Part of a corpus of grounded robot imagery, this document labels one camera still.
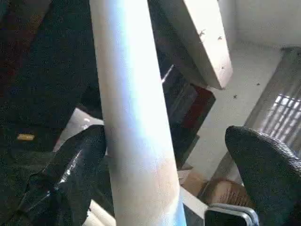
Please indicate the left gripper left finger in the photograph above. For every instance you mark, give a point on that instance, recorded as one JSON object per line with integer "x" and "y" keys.
{"x": 66, "y": 188}

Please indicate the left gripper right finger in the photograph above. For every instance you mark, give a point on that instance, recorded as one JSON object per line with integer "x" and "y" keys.
{"x": 277, "y": 183}

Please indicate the white plastic table leg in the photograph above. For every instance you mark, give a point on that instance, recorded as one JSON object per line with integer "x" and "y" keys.
{"x": 101, "y": 214}
{"x": 136, "y": 117}

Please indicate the black work mat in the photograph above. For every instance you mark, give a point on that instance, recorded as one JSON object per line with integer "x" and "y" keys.
{"x": 14, "y": 193}

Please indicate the brown cardboard box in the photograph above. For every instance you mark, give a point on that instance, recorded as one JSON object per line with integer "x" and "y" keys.
{"x": 221, "y": 190}

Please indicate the small yellow label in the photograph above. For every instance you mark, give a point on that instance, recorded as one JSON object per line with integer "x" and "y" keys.
{"x": 26, "y": 137}

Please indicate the striped curtain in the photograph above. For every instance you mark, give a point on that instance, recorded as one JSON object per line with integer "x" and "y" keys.
{"x": 282, "y": 108}

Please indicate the white shelf board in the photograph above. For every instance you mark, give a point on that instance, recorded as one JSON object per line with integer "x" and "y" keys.
{"x": 202, "y": 42}

